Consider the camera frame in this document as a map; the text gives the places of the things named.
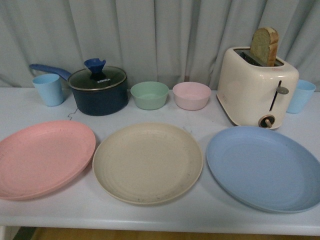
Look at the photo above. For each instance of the blue plastic plate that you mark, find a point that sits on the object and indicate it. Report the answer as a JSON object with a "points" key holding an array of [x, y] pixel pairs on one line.
{"points": [[264, 169]]}

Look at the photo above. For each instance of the pink plastic plate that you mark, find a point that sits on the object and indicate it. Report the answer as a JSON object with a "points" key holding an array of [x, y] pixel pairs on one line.
{"points": [[44, 157]]}

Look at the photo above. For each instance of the green plastic bowl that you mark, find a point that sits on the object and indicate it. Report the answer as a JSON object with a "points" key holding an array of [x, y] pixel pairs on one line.
{"points": [[149, 95]]}

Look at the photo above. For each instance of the pink plastic bowl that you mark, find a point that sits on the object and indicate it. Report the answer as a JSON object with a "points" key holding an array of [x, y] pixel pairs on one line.
{"points": [[191, 96]]}

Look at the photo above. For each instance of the beige plastic plate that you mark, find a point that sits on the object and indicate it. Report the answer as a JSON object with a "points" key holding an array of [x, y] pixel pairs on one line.
{"points": [[148, 163]]}

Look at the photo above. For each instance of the dark blue saucepan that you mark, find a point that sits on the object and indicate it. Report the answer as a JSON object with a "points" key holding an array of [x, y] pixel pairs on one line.
{"points": [[93, 102]]}

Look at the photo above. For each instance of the glass lid with blue knob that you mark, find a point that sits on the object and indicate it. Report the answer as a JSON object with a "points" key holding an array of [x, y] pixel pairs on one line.
{"points": [[96, 76]]}

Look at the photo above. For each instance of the grey curtain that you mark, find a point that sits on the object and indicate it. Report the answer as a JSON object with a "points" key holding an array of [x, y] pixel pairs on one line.
{"points": [[169, 41]]}

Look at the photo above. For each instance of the cream white toaster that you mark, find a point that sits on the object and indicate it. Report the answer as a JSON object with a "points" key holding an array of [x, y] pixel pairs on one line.
{"points": [[252, 94]]}

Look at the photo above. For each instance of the light blue cup left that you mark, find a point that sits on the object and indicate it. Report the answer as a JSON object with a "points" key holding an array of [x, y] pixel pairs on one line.
{"points": [[49, 88]]}

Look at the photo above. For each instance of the light blue cup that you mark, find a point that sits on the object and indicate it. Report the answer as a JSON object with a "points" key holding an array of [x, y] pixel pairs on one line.
{"points": [[302, 94], [49, 88]]}

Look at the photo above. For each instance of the slice of toast bread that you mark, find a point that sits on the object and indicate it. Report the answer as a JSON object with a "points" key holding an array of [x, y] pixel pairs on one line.
{"points": [[264, 45]]}

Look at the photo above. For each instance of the light blue cup right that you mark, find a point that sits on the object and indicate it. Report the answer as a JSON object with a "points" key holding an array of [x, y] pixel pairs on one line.
{"points": [[302, 94]]}

